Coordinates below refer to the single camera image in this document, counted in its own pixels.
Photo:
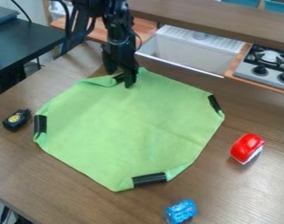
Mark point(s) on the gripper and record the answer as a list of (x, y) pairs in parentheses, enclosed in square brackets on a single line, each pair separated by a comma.
[(120, 52)]

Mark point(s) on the green cloth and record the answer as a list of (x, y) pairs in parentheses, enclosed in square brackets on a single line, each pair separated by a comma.
[(128, 128)]

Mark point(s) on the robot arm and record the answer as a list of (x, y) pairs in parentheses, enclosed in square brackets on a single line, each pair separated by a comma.
[(114, 11)]

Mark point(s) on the toy sink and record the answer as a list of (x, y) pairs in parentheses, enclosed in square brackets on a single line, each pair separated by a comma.
[(194, 48)]

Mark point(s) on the black desk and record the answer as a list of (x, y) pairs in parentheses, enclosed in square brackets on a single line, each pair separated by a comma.
[(19, 43)]

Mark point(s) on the black and yellow toy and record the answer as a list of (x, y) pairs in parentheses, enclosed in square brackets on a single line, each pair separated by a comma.
[(16, 119)]

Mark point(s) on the toy stove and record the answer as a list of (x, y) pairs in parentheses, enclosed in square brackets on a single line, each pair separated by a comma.
[(266, 67)]

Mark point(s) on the red and white toy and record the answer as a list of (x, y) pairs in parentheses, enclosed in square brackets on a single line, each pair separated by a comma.
[(246, 147)]

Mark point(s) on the blue can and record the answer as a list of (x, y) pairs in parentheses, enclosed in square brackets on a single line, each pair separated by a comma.
[(180, 211)]

